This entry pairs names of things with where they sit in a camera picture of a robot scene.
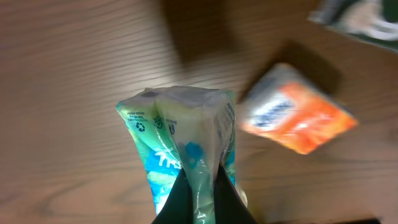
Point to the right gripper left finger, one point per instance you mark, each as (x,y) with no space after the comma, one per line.
(178,208)

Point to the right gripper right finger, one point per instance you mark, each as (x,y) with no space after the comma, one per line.
(229,208)

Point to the small teal tissue pack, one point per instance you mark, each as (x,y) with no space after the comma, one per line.
(189,128)

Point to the orange small snack pack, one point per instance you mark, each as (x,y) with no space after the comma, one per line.
(287,108)

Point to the round black red tin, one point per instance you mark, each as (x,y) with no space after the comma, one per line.
(370,21)

